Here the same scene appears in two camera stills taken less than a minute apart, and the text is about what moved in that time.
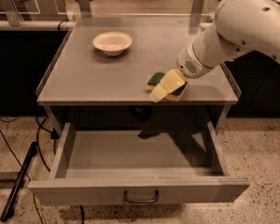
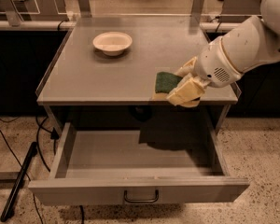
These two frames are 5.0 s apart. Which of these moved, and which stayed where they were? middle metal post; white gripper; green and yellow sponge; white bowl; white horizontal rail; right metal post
Moved: white gripper; green and yellow sponge
Stayed: white bowl; white horizontal rail; right metal post; middle metal post
